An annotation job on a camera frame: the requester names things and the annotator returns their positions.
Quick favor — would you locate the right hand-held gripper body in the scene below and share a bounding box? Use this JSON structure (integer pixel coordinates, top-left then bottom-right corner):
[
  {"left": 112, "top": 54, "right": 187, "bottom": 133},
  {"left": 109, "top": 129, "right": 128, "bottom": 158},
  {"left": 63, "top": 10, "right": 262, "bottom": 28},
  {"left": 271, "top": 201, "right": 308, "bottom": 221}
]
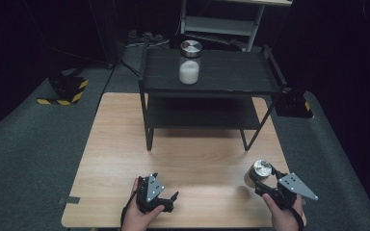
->
[{"left": 267, "top": 172, "right": 320, "bottom": 212}]

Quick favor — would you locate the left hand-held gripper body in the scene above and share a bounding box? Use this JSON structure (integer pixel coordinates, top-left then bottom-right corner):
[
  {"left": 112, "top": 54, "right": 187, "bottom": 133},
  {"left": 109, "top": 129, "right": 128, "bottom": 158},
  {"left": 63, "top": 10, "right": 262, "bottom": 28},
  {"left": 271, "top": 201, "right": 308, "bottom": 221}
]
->
[{"left": 136, "top": 172, "right": 175, "bottom": 215}]

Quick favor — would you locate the silver metal can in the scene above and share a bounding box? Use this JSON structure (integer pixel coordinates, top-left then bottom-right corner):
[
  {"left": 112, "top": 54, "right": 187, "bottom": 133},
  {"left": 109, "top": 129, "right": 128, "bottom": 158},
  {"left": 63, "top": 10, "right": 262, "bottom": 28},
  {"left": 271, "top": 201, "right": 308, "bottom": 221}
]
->
[{"left": 243, "top": 159, "right": 274, "bottom": 189}]

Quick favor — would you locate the glass jar with white powder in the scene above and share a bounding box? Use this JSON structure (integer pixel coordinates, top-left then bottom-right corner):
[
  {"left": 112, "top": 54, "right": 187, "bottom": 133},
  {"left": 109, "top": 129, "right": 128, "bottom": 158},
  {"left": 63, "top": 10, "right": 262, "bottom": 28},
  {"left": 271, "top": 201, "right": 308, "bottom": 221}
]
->
[{"left": 177, "top": 39, "right": 203, "bottom": 86}]

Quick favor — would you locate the black two-tier shelf rack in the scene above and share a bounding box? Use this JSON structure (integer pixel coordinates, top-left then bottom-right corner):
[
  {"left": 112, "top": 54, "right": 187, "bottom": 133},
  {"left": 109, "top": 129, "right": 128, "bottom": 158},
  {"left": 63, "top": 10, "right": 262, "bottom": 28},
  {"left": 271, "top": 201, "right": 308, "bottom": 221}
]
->
[{"left": 137, "top": 42, "right": 289, "bottom": 152}]

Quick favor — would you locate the person's right hand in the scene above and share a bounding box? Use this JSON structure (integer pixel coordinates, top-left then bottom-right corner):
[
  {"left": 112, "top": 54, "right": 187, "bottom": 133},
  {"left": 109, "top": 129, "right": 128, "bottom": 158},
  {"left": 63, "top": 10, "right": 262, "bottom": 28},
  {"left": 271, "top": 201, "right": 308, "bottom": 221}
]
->
[{"left": 262, "top": 193, "right": 305, "bottom": 231}]

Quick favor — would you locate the person's left hand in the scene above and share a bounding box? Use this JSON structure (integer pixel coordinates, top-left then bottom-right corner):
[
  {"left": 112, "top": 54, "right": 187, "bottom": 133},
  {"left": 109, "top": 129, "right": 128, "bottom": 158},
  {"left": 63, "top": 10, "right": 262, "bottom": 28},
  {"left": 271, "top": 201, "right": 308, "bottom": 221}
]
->
[{"left": 120, "top": 178, "right": 167, "bottom": 231}]

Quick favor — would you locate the black stand base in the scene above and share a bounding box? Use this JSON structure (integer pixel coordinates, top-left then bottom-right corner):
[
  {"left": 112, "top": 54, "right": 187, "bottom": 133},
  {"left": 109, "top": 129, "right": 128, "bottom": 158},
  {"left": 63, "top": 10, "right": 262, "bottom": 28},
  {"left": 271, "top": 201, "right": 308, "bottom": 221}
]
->
[{"left": 274, "top": 87, "right": 315, "bottom": 119}]

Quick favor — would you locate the yellow-black striped stand base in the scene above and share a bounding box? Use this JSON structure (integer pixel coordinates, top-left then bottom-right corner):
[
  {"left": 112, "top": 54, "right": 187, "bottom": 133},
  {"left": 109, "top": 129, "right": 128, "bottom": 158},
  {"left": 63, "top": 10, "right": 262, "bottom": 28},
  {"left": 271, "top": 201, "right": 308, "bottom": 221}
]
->
[{"left": 36, "top": 71, "right": 90, "bottom": 107}]

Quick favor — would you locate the white metal stand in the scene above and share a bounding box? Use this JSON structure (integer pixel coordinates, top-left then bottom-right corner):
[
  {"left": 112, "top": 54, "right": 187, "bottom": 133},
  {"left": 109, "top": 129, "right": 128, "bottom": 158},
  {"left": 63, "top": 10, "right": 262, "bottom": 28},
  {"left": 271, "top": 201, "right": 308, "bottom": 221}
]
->
[{"left": 179, "top": 0, "right": 294, "bottom": 53}]

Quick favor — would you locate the black wrist strap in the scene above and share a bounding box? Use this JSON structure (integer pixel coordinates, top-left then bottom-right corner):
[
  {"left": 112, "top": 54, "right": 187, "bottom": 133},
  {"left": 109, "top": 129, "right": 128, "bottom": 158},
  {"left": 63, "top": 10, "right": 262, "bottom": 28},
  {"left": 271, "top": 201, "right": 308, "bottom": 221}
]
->
[
  {"left": 119, "top": 189, "right": 140, "bottom": 229},
  {"left": 288, "top": 206, "right": 306, "bottom": 231}
]

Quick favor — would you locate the black cable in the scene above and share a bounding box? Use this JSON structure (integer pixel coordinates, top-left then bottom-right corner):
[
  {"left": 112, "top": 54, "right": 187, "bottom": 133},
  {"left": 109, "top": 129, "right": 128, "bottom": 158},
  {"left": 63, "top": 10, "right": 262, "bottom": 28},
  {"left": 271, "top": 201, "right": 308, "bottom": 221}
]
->
[{"left": 119, "top": 60, "right": 142, "bottom": 79}]

